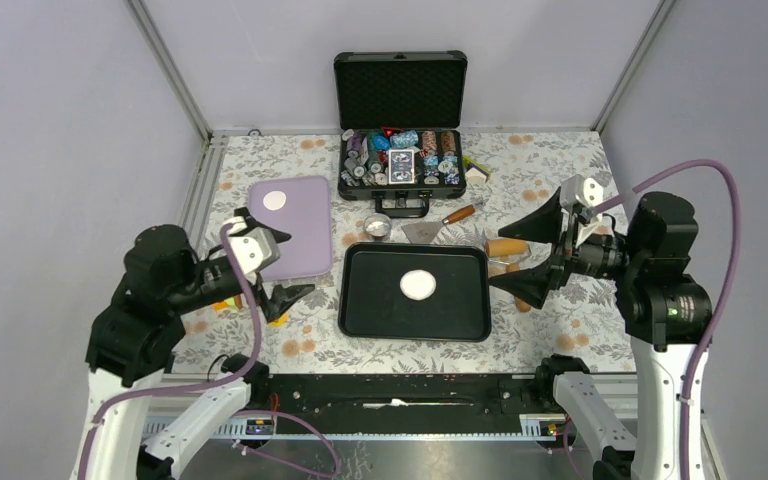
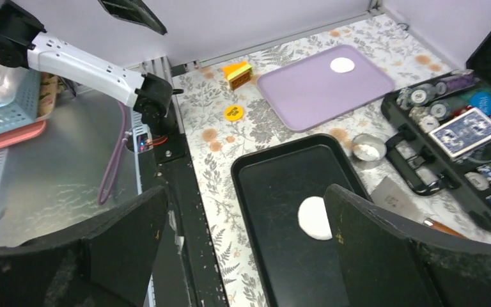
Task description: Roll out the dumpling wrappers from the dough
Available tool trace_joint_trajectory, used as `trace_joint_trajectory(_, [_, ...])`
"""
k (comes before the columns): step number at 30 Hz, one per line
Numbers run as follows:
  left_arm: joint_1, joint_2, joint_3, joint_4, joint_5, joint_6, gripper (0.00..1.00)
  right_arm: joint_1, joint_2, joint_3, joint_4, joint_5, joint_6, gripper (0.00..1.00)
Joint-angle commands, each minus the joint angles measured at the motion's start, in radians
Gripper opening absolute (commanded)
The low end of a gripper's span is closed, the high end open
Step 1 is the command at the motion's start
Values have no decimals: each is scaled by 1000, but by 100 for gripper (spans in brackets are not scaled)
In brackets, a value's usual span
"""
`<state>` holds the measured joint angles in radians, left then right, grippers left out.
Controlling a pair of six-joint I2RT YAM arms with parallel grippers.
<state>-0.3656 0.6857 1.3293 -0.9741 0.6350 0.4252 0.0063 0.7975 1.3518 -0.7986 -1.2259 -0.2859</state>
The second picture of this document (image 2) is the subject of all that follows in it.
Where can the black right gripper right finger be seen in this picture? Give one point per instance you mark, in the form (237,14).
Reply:
(389,260)

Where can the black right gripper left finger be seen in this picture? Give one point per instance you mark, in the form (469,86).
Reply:
(106,260)

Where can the white dough disc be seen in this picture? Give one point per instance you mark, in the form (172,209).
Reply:
(312,218)

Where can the black baking tray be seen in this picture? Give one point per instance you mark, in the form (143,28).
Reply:
(294,269)

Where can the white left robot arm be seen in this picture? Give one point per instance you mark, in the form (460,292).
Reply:
(24,42)

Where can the metal dough scraper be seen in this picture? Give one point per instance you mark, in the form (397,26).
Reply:
(391,197)

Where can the small white dough piece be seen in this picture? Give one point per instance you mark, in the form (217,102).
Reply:
(342,65)

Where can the black poker chip case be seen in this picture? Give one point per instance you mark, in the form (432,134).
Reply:
(416,110)

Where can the pink plastic tray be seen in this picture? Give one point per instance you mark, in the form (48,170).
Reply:
(22,134)

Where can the blue playing card deck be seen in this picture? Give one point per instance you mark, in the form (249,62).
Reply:
(463,134)

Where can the blue plastic basket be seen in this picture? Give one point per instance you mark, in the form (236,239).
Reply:
(19,95)

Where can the purple plastic tray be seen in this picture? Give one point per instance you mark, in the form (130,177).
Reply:
(307,93)

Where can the yellow round token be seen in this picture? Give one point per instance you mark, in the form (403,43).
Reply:
(234,113)

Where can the orange toy sandwich block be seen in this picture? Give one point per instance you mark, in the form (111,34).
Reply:
(237,74)

